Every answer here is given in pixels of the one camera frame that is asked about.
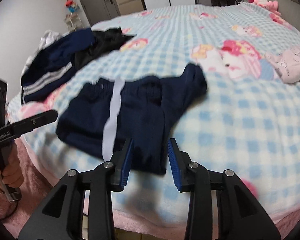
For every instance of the white wire shelf rack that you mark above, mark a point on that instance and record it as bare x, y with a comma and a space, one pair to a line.
73, 22

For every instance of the navy striped shorts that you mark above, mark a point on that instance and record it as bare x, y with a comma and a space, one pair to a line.
101, 118

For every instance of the black garment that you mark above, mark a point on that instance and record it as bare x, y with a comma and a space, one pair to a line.
104, 42

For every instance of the navy striped jacket pile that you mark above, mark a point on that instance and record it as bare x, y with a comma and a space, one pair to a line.
52, 66

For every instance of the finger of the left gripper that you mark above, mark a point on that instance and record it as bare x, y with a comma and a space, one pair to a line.
29, 124

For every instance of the pink fluffy robe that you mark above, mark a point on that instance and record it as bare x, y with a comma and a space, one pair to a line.
18, 204

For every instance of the colourful toy on shelf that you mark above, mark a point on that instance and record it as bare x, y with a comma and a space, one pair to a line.
71, 5

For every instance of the folded pink cartoon garment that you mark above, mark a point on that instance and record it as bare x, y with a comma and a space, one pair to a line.
286, 64

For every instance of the white garment at bedside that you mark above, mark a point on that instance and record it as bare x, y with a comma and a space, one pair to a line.
48, 38

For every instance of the blue checkered cartoon blanket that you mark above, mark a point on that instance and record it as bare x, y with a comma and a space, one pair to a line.
249, 121

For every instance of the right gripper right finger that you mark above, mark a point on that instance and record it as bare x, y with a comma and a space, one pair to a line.
221, 206

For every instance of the left hand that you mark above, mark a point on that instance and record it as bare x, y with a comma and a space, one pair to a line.
12, 174

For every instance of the pink plush toy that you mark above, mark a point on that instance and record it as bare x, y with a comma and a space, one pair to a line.
272, 6

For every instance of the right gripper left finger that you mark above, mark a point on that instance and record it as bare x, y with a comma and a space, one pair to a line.
60, 214

